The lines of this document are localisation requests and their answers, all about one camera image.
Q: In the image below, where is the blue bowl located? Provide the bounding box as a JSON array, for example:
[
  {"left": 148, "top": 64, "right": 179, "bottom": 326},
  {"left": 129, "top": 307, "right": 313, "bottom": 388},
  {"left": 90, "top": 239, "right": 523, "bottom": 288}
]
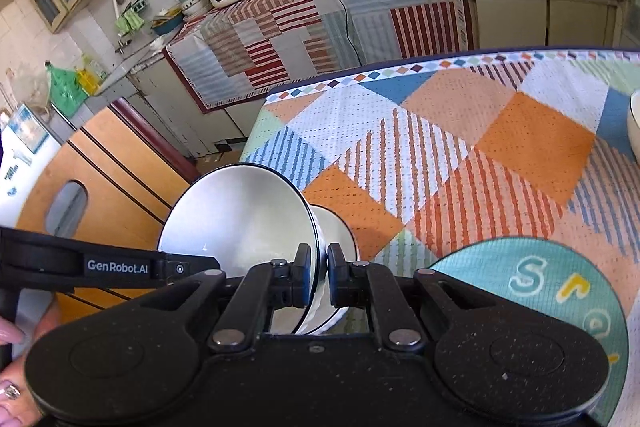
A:
[{"left": 149, "top": 9, "right": 185, "bottom": 37}]

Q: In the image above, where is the green plastic bag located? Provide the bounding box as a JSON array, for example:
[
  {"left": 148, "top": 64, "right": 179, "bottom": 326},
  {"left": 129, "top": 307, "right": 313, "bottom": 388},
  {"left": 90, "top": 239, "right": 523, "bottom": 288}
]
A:
[{"left": 44, "top": 61, "right": 84, "bottom": 116}]

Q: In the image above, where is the teal fried egg print plate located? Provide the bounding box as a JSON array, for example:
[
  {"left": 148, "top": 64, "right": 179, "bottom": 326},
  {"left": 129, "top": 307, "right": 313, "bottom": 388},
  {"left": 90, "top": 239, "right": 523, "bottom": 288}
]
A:
[{"left": 429, "top": 236, "right": 629, "bottom": 426}]

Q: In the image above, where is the patchwork patterned tablecloth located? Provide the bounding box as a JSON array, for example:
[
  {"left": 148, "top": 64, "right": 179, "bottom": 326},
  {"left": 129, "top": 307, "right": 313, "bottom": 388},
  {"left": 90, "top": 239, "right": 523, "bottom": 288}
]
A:
[{"left": 239, "top": 49, "right": 640, "bottom": 427}]

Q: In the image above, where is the yellow detergent bottle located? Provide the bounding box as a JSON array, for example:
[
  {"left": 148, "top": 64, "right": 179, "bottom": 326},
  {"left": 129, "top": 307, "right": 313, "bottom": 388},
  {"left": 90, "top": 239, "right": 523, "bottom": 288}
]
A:
[{"left": 74, "top": 56, "right": 109, "bottom": 96}]

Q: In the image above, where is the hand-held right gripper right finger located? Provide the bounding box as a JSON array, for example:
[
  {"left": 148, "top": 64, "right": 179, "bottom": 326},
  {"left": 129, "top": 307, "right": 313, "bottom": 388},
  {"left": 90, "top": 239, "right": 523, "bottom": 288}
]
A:
[{"left": 327, "top": 243, "right": 516, "bottom": 351}]

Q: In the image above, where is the white ribbed bowl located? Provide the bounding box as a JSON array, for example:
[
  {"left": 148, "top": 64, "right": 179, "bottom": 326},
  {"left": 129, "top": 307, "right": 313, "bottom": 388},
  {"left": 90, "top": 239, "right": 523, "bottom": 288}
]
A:
[
  {"left": 157, "top": 162, "right": 359, "bottom": 336},
  {"left": 626, "top": 89, "right": 640, "bottom": 158}
]

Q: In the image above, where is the green cloth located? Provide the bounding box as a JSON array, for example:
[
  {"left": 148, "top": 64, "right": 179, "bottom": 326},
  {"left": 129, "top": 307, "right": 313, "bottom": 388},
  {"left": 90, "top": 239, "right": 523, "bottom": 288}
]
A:
[{"left": 116, "top": 0, "right": 147, "bottom": 34}]

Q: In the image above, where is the person's left hand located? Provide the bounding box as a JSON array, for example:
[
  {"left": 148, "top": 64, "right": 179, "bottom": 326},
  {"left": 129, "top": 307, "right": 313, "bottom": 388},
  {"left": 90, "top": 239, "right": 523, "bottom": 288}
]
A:
[{"left": 0, "top": 304, "right": 66, "bottom": 427}]

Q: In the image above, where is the cream lower cabinet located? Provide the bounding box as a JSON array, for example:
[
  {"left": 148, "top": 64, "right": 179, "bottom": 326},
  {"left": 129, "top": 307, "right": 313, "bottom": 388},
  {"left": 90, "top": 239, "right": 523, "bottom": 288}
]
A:
[{"left": 467, "top": 0, "right": 620, "bottom": 51}]

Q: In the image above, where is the striped patchwork counter cloth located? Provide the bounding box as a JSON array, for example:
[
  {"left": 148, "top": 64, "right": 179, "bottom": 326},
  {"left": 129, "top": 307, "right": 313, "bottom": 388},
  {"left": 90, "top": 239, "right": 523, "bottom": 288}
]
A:
[{"left": 164, "top": 0, "right": 474, "bottom": 114}]

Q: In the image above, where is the wooden chair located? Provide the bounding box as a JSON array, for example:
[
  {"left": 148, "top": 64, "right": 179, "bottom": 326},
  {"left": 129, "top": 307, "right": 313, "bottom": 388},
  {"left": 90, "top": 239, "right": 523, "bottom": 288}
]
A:
[{"left": 14, "top": 99, "right": 202, "bottom": 324}]

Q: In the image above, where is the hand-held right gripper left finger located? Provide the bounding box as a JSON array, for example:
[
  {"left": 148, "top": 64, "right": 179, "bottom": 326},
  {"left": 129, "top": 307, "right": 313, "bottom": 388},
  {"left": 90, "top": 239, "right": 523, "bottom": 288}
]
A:
[{"left": 125, "top": 243, "right": 312, "bottom": 355}]

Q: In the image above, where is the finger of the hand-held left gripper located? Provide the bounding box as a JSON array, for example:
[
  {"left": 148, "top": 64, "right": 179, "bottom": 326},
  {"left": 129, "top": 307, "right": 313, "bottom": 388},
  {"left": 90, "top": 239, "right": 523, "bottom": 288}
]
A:
[{"left": 154, "top": 252, "right": 222, "bottom": 281}]

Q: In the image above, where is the grey refrigerator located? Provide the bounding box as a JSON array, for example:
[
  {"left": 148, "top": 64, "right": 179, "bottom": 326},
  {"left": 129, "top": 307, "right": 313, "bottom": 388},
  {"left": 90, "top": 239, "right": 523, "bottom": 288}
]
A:
[{"left": 0, "top": 103, "right": 62, "bottom": 229}]

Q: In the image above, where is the stack of pale bowls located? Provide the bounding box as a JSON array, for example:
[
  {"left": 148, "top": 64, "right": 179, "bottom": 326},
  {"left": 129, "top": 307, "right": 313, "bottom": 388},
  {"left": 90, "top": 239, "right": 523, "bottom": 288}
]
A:
[{"left": 177, "top": 0, "right": 212, "bottom": 18}]

